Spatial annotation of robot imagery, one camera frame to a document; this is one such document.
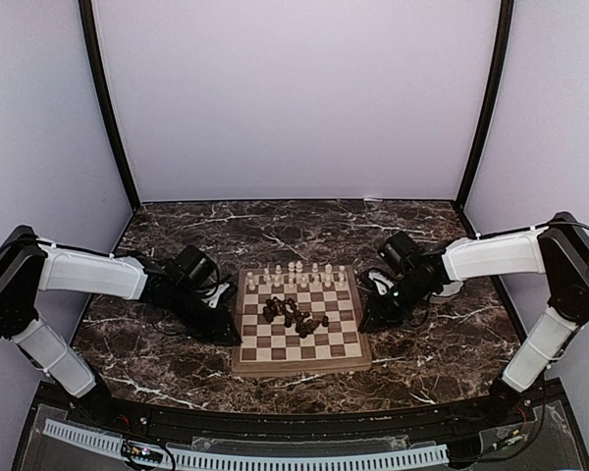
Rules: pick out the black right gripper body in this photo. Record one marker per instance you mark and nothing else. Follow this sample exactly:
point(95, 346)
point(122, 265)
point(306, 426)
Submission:
point(408, 295)

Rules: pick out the white slotted cable duct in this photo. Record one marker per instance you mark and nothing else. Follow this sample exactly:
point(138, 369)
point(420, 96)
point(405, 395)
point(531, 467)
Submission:
point(217, 454)

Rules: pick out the pile of dark chess pieces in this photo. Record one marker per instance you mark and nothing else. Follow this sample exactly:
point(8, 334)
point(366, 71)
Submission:
point(303, 322)

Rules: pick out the right black corner post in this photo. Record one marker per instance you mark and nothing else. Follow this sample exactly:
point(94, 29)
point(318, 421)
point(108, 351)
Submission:
point(488, 105)

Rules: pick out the wooden chess board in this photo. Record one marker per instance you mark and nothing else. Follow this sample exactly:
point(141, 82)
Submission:
point(269, 349)

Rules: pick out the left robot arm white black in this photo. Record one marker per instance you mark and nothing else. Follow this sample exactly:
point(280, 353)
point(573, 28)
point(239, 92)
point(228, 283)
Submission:
point(189, 286)

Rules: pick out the black front rail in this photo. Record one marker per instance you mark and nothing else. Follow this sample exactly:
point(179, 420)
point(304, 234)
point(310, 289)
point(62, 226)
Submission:
point(178, 424)

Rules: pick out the white knight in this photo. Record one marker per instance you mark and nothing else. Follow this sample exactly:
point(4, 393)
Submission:
point(328, 275)
point(267, 276)

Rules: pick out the white knight left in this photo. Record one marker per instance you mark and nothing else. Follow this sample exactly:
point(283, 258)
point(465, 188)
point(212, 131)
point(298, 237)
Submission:
point(267, 276)

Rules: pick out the white king piece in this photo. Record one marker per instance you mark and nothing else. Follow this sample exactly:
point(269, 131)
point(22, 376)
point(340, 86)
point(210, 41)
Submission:
point(291, 273)

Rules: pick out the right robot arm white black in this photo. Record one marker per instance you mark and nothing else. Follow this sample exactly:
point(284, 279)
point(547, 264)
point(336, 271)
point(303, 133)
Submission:
point(553, 256)

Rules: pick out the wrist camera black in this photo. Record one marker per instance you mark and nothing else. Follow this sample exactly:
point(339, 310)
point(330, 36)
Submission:
point(197, 269)
point(400, 252)

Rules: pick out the white bishop left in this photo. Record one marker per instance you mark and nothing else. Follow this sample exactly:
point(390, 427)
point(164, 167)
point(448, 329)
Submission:
point(278, 274)

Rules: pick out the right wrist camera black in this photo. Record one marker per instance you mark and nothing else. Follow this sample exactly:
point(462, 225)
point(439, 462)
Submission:
point(400, 252)

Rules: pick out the white bishop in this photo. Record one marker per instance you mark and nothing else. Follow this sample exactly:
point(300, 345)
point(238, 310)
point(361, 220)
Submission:
point(278, 274)
point(315, 274)

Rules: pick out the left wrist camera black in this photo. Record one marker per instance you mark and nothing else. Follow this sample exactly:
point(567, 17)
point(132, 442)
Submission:
point(197, 269)

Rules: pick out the white bishop right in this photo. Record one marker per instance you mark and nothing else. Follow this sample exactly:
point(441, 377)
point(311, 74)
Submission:
point(315, 274)

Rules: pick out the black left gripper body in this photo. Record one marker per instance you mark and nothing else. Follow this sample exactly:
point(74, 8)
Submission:
point(185, 309)

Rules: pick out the white knight right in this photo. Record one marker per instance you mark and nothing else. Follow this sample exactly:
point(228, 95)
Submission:
point(328, 275)

